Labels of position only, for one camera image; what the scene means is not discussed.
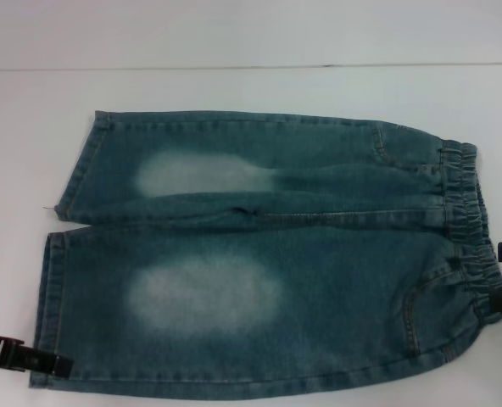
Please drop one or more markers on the blue denim shorts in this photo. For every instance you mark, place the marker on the blue denim shorts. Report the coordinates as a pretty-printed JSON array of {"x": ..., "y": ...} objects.
[{"x": 255, "y": 297}]

